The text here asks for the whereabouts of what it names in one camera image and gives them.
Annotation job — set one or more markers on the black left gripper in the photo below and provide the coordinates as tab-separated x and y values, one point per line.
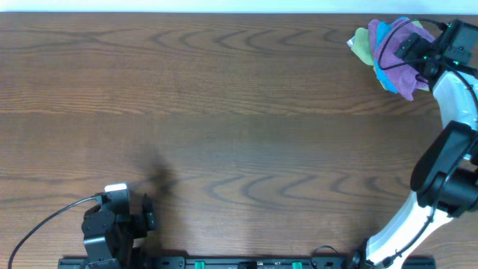
140	220

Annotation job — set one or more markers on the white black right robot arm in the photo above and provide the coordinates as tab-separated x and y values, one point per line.
441	190

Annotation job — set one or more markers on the green microfiber cloth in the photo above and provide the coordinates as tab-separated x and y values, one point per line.
360	46

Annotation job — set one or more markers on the blue microfiber cloth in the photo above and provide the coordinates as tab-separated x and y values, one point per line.
397	79

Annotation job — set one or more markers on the purple microfiber cloth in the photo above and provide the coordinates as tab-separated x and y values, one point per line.
416	27

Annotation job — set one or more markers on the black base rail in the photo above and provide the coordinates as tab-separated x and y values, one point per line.
179	262

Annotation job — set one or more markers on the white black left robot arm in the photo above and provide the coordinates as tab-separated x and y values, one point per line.
110	229

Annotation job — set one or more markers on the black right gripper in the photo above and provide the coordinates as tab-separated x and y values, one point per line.
421	43

